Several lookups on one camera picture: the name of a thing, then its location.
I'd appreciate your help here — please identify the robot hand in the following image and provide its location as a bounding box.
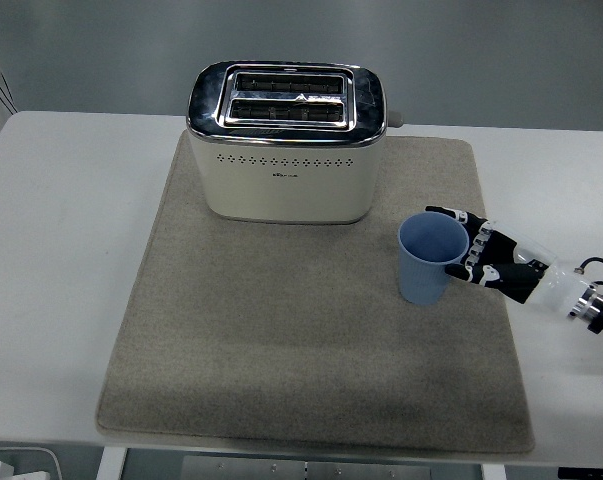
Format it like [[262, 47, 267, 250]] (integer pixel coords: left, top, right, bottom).
[[424, 204, 590, 316]]

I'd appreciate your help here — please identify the blue ribbed plastic cup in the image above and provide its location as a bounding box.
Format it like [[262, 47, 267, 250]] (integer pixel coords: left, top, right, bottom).
[[397, 211, 470, 306]]

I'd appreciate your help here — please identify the black device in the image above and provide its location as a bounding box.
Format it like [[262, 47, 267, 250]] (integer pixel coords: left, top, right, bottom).
[[558, 466, 603, 480]]

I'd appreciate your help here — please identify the beige felt mat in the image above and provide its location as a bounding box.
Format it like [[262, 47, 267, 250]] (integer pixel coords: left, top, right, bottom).
[[95, 130, 536, 456]]

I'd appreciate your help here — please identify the white chrome two-slot toaster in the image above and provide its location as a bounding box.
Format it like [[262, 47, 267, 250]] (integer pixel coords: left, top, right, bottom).
[[185, 60, 405, 225]]

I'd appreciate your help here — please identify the white plastic bin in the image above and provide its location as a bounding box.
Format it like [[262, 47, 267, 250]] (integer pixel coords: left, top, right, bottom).
[[0, 446, 62, 480]]

